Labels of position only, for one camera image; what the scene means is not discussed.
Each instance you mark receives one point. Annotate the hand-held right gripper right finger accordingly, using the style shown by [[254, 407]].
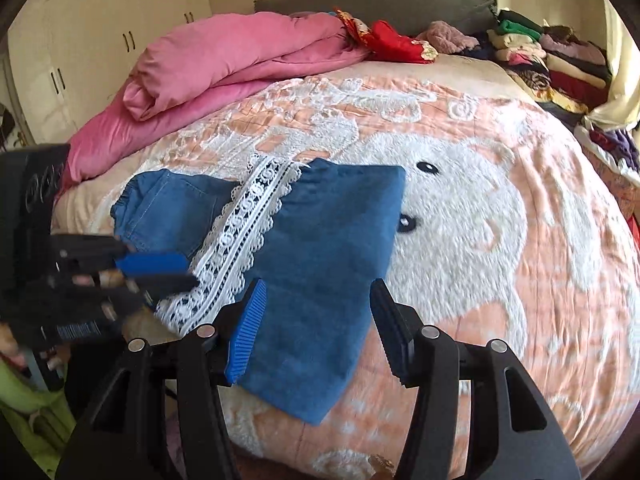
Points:
[[395, 335]]

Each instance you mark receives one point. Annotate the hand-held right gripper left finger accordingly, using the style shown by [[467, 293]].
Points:
[[247, 330]]

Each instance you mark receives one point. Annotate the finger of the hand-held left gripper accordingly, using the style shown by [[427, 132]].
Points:
[[165, 284], [150, 262]]

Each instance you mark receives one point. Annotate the blue denim pants lace trim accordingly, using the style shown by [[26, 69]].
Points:
[[320, 270]]

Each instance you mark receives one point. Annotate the person's left hand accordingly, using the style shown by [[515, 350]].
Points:
[[10, 342]]

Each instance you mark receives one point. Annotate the amber beaded trinket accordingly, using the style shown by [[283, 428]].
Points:
[[382, 462]]

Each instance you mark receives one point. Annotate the peach blanket with white bear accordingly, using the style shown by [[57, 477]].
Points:
[[500, 240]]

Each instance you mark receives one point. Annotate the green cloth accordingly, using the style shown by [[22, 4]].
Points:
[[30, 410]]

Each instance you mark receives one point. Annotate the pink duvet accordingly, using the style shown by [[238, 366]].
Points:
[[215, 65]]

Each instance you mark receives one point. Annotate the cream wardrobe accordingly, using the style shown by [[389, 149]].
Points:
[[100, 25]]

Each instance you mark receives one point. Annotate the purple clothes pile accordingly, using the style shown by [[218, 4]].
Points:
[[617, 147]]

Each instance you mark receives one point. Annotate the red patterned cloth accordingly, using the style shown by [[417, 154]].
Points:
[[395, 42]]

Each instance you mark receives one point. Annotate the fluffy pink garment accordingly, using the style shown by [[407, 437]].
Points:
[[445, 37]]

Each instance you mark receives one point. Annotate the stack of folded clothes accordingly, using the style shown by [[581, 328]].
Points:
[[550, 60]]

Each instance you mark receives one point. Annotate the grey bed headboard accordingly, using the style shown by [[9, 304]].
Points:
[[390, 5]]

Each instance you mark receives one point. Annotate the cream curtain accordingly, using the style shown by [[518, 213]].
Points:
[[620, 85]]

